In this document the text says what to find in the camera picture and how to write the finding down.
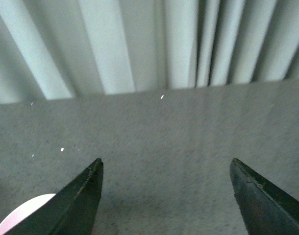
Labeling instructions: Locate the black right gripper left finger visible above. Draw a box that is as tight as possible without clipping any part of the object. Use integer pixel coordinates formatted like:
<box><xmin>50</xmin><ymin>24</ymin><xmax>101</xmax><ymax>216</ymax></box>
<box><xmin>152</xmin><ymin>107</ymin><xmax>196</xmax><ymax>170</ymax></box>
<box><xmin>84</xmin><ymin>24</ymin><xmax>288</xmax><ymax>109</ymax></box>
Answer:
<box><xmin>6</xmin><ymin>158</ymin><xmax>103</xmax><ymax>235</ymax></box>

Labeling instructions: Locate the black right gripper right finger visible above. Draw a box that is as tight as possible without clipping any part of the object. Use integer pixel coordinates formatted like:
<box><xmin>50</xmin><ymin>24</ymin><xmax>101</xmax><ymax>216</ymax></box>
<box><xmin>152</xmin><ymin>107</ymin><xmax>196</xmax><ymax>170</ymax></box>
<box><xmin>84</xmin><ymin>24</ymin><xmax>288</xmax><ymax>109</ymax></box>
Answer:
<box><xmin>229</xmin><ymin>158</ymin><xmax>299</xmax><ymax>235</ymax></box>

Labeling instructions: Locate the pale pink bowl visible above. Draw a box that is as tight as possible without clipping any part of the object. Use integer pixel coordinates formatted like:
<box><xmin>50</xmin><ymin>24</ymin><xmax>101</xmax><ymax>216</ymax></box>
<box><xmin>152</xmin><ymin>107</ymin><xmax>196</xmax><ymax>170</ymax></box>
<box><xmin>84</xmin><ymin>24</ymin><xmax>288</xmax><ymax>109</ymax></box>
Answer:
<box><xmin>0</xmin><ymin>193</ymin><xmax>56</xmax><ymax>235</ymax></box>

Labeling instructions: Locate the white curtain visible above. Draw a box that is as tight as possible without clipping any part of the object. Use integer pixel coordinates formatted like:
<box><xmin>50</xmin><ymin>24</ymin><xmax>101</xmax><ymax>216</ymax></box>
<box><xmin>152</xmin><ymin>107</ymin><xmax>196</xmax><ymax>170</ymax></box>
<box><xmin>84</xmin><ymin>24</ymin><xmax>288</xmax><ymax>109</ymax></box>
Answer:
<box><xmin>0</xmin><ymin>0</ymin><xmax>299</xmax><ymax>104</ymax></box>

